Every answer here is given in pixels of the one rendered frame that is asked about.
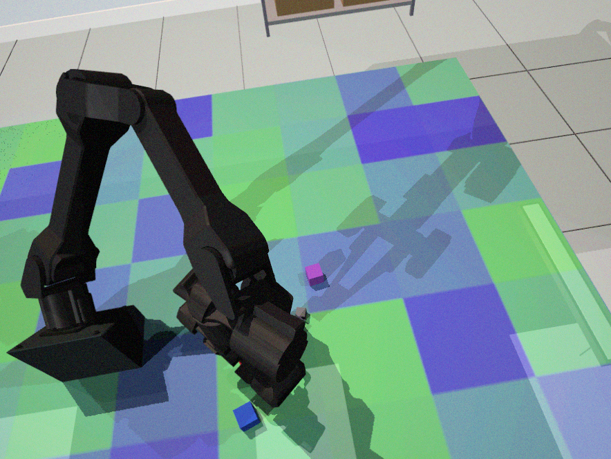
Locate blue block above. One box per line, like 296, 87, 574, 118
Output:
233, 401, 261, 432

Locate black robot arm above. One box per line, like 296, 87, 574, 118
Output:
20, 69, 308, 382

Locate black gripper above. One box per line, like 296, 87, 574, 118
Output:
176, 302, 306, 408

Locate purple cube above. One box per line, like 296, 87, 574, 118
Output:
305, 263, 324, 286

